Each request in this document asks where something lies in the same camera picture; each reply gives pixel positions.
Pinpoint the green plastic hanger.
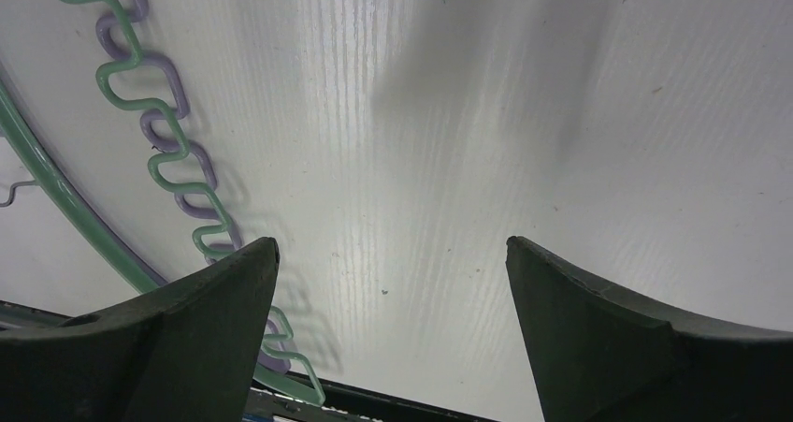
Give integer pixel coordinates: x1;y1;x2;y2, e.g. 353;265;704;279
0;0;327;407

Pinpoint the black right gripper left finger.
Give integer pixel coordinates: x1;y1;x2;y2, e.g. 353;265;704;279
1;238;280;421

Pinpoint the purple plastic hanger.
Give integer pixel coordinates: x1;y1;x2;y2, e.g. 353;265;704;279
0;0;293;376

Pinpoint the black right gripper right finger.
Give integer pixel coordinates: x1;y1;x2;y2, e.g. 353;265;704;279
506;236;792;421

